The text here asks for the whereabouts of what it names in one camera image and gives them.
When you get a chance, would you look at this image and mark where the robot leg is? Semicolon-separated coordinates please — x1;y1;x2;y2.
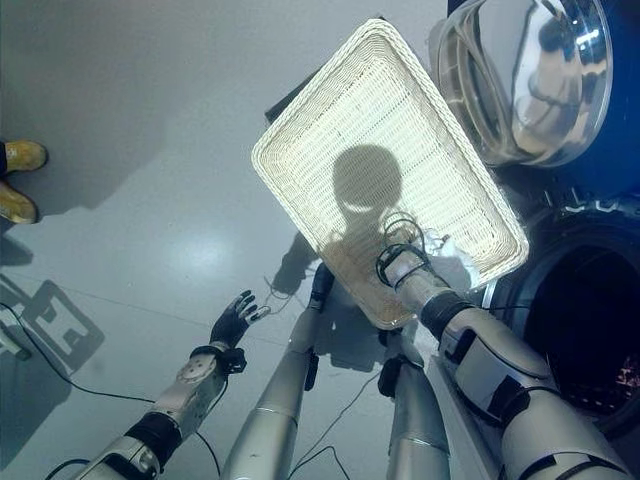
378;329;454;480
222;263;336;480

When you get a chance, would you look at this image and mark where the washing machine glass door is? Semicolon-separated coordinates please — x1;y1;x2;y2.
429;0;614;169

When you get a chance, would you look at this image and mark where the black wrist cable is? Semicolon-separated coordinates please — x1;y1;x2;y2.
375;211;432;287

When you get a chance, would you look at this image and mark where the robot right leg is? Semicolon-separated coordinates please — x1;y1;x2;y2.
378;329;454;480

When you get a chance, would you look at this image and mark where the robot left leg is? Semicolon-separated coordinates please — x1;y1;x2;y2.
222;263;336;480

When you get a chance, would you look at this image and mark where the white cloth garment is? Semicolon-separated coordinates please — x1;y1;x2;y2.
423;227;477;292

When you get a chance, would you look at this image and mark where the person's yellow shoe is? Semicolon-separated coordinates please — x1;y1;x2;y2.
0;139;49;176
0;179;40;225

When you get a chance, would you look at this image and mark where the dark blue washing machine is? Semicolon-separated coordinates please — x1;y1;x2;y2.
444;0;640;442

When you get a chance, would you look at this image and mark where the black floor cable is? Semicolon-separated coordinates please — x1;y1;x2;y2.
288;369;384;477
0;299;222;479

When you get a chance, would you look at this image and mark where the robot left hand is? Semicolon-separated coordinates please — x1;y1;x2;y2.
209;289;272;350

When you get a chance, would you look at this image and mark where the white wicker basket tray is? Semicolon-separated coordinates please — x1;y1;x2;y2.
251;18;530;331

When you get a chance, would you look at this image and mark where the black stand under basket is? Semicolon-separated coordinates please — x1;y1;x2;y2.
264;74;322;124

